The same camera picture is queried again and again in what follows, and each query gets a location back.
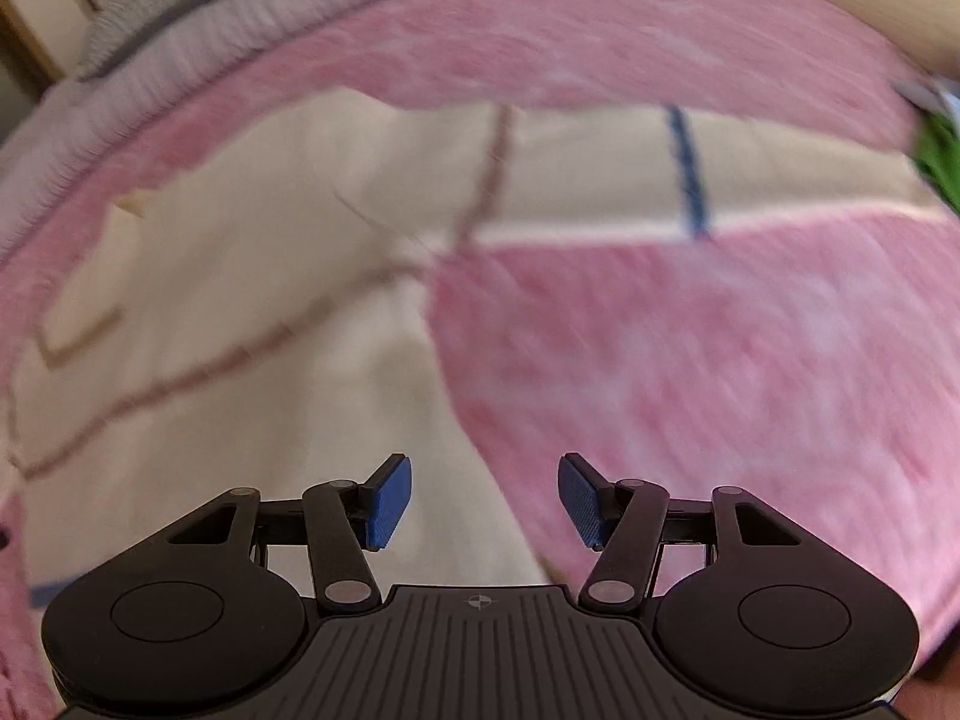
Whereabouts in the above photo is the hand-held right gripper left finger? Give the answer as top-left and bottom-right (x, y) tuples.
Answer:
(166, 454), (413, 612)

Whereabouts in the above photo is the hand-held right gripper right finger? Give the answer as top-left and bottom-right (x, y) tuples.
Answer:
(557, 453), (805, 611)

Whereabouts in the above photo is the cream white fluffy sweater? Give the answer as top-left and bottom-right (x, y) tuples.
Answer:
(0, 86), (953, 593)

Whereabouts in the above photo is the pink floral blanket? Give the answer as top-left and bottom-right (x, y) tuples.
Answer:
(0, 0), (960, 720)

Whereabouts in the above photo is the lilac striped quilt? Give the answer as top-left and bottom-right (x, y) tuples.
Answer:
(0, 0), (526, 263)

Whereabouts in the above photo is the green knit sweater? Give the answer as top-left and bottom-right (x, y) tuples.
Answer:
(904, 101), (960, 215)

